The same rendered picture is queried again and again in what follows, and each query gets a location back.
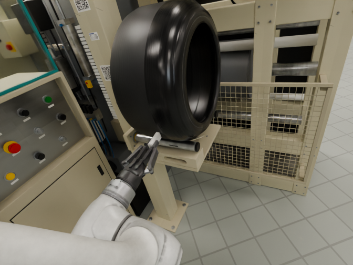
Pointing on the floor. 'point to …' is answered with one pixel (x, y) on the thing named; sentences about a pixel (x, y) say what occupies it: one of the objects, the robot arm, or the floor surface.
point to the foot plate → (172, 218)
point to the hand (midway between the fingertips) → (154, 140)
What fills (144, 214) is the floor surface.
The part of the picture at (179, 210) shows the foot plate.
